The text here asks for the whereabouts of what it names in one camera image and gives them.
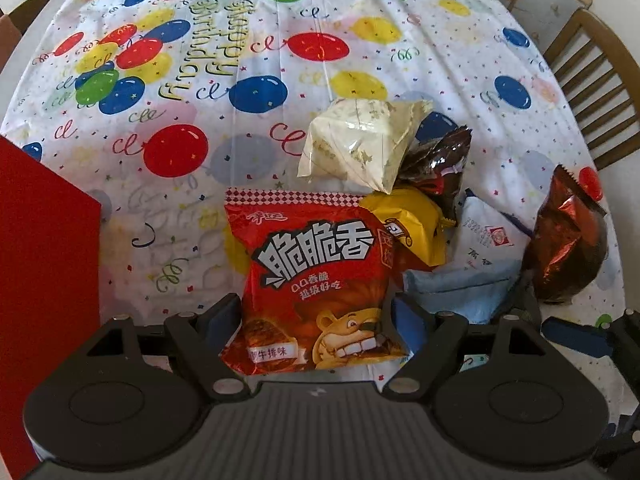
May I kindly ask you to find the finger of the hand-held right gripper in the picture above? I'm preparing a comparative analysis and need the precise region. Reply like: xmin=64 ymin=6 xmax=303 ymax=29
xmin=510 ymin=270 xmax=545 ymax=328
xmin=541 ymin=310 xmax=640 ymax=361

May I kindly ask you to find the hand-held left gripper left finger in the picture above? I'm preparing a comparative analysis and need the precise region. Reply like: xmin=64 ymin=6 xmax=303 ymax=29
xmin=85 ymin=293 xmax=252 ymax=404

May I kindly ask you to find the light blue snack packet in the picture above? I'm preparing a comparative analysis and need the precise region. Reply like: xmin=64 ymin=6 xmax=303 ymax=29
xmin=402 ymin=255 xmax=521 ymax=324

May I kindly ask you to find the yellow snack packet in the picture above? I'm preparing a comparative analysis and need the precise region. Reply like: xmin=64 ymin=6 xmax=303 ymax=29
xmin=360 ymin=185 xmax=453 ymax=267

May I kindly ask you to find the red snack packet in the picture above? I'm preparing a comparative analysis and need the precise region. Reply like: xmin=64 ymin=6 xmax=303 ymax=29
xmin=220 ymin=187 xmax=408 ymax=376

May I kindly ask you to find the red and white cardboard box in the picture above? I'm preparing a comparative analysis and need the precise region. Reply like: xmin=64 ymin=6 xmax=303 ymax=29
xmin=0 ymin=135 xmax=103 ymax=480

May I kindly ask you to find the cream star-printed snack bag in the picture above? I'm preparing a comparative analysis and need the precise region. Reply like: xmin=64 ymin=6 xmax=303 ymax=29
xmin=297 ymin=99 xmax=435 ymax=195

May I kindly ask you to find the reddish brown foil snack packet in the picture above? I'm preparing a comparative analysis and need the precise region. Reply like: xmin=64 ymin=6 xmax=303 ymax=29
xmin=531 ymin=164 xmax=610 ymax=305

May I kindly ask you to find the dark brown snack packet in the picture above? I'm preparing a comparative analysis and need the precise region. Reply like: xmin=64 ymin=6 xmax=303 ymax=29
xmin=397 ymin=127 xmax=473 ymax=226

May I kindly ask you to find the balloon printed tablecloth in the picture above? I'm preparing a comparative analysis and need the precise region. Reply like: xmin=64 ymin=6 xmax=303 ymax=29
xmin=0 ymin=0 xmax=632 ymax=377

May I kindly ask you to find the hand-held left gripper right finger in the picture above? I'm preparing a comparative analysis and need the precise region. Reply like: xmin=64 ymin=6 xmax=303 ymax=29
xmin=381 ymin=293 xmax=549 ymax=403

